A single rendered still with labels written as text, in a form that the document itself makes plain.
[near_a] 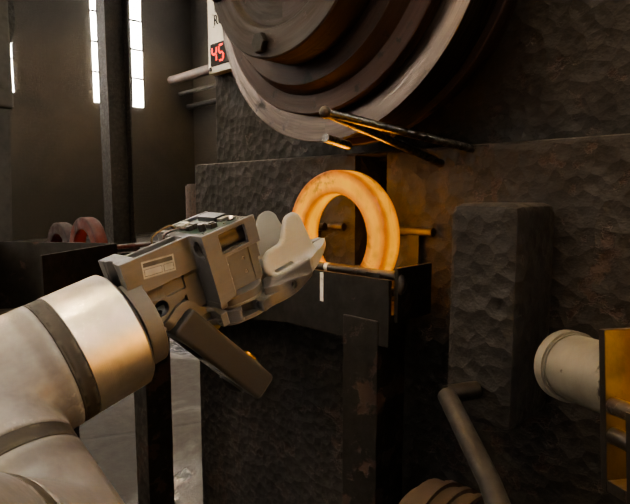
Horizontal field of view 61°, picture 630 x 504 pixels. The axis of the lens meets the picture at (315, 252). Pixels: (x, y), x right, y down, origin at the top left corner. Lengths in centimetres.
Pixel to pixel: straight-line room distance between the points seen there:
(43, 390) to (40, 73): 1095
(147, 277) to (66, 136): 1085
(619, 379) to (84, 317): 36
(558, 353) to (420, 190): 35
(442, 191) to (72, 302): 49
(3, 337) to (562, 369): 40
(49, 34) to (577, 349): 1126
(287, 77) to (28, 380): 51
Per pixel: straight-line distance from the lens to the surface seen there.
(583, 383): 45
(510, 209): 57
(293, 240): 48
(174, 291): 43
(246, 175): 101
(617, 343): 41
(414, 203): 75
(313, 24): 65
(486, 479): 51
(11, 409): 35
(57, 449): 34
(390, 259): 70
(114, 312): 38
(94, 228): 145
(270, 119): 81
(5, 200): 354
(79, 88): 1146
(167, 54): 1246
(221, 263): 42
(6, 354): 37
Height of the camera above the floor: 81
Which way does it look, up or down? 6 degrees down
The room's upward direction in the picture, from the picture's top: straight up
